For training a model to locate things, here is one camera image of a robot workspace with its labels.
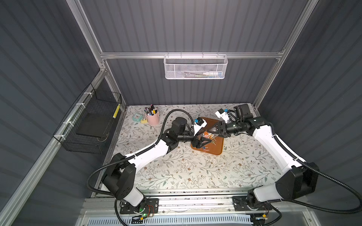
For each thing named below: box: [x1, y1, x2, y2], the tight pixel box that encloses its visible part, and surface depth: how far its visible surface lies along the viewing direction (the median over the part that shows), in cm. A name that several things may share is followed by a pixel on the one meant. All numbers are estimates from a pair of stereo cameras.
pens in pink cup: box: [144, 104, 158, 116], surface depth 103 cm
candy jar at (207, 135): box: [202, 131, 215, 140], surface depth 74 cm
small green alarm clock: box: [131, 113, 143, 123], surface depth 114 cm
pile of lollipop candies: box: [202, 131, 217, 152], surface depth 74 cm
